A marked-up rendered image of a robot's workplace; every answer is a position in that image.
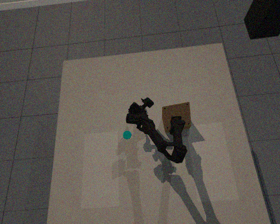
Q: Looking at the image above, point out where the teal circle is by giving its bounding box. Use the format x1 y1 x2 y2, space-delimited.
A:
123 130 132 139

